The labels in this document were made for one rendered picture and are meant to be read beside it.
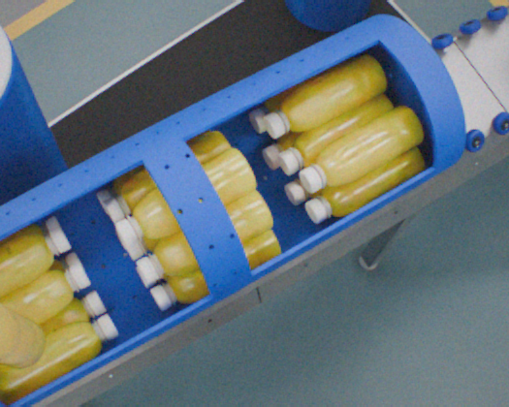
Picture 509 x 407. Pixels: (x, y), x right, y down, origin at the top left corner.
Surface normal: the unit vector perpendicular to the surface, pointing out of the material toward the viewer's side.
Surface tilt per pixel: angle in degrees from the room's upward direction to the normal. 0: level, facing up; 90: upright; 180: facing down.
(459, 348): 0
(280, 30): 0
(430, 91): 24
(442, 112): 37
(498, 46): 0
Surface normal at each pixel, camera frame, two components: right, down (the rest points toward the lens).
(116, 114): 0.05, -0.33
